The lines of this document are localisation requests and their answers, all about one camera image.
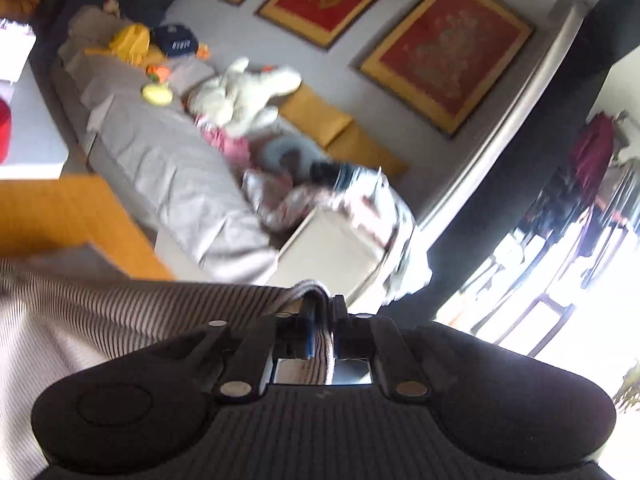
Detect white crumpled cloth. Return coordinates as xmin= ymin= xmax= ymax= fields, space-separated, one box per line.
xmin=345 ymin=170 xmax=434 ymax=304

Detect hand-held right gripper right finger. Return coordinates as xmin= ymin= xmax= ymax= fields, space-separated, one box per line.
xmin=326 ymin=295 xmax=434 ymax=403

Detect yellow plush toy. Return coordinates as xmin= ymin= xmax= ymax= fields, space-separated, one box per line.
xmin=84 ymin=24 xmax=152 ymax=65

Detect hanging clothes rack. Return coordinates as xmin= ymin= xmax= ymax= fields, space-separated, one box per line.
xmin=525 ymin=110 xmax=640 ymax=288

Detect dark knit garment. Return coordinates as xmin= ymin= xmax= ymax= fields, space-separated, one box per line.
xmin=309 ymin=160 xmax=357 ymax=192

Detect white paper box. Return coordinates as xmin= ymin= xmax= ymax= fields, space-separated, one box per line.
xmin=0 ymin=18 xmax=37 ymax=84

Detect floral blanket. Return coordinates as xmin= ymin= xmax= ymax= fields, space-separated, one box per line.
xmin=242 ymin=167 xmax=397 ymax=233

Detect mustard yellow cushion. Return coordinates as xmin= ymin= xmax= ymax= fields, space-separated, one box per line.
xmin=277 ymin=85 xmax=354 ymax=149
xmin=325 ymin=122 xmax=409 ymax=177

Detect black framed window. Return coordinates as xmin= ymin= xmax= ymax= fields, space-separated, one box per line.
xmin=470 ymin=240 xmax=581 ymax=358

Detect striped beige garment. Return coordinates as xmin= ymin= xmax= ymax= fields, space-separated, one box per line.
xmin=0 ymin=257 xmax=337 ymax=480

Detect navy blue cap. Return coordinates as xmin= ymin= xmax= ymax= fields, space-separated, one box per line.
xmin=152 ymin=24 xmax=197 ymax=57

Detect grey covered sofa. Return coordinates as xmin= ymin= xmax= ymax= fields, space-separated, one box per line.
xmin=50 ymin=5 xmax=281 ymax=282

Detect yellow mango plush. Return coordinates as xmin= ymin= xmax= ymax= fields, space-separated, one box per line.
xmin=141 ymin=82 xmax=174 ymax=107

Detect grey neck pillow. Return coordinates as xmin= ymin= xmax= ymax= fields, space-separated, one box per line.
xmin=261 ymin=135 xmax=327 ymax=182

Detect white side table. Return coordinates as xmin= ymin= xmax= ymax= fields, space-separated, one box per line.
xmin=0 ymin=25 xmax=71 ymax=181

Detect pink cloth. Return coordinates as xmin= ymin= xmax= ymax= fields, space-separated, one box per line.
xmin=195 ymin=115 xmax=252 ymax=167

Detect balcony potted plants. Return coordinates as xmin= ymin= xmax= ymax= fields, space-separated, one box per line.
xmin=612 ymin=364 xmax=640 ymax=415

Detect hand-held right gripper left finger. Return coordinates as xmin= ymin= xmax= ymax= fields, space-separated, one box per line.
xmin=200 ymin=296 xmax=321 ymax=403

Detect red bowl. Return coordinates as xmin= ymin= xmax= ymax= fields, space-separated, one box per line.
xmin=0 ymin=97 xmax=12 ymax=164

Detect white plush toy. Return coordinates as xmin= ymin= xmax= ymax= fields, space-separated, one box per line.
xmin=187 ymin=57 xmax=303 ymax=138

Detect beige cushion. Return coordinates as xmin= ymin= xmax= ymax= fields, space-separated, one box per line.
xmin=66 ymin=5 xmax=119 ymax=42

